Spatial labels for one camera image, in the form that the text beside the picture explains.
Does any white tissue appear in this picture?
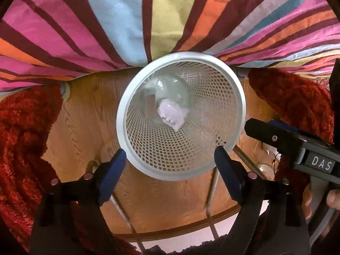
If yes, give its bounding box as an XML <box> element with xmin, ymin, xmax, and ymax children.
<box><xmin>157</xmin><ymin>99</ymin><xmax>190</xmax><ymax>132</ymax></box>

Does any person right hand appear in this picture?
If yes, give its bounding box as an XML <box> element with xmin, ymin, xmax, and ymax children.
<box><xmin>301</xmin><ymin>182</ymin><xmax>340</xmax><ymax>245</ymax></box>

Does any white mesh waste basket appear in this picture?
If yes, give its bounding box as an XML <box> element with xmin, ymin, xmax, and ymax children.
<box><xmin>116</xmin><ymin>52</ymin><xmax>246</xmax><ymax>181</ymax></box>

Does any red fluffy rug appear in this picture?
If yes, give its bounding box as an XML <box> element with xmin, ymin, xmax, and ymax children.
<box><xmin>1</xmin><ymin>68</ymin><xmax>339</xmax><ymax>252</ymax></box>

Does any striped colourful bed sheet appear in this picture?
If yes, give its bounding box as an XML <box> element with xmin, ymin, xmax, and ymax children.
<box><xmin>1</xmin><ymin>0</ymin><xmax>339</xmax><ymax>93</ymax></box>

